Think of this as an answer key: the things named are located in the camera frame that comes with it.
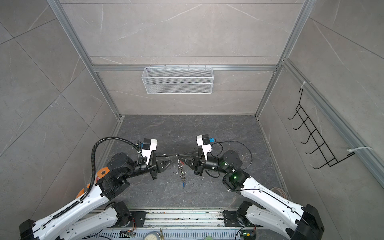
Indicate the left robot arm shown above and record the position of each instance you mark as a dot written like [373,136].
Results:
[69,223]

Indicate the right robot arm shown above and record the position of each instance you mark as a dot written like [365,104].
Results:
[263,207]

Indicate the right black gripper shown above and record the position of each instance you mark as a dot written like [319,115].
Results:
[198,167]

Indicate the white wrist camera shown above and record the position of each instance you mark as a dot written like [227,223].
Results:
[147,146]
[205,142]

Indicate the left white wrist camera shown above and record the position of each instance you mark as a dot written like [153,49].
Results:
[147,146]

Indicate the orange plush shark toy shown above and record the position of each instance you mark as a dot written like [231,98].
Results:
[100,174]

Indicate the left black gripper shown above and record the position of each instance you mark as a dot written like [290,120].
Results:
[158,165]

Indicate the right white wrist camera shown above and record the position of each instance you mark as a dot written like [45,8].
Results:
[205,142]

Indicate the black wire hook rack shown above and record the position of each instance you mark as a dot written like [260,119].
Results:
[315,136]

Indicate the white wire mesh basket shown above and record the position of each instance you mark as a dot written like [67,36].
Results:
[178,80]

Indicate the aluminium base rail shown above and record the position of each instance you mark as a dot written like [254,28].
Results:
[181,225]

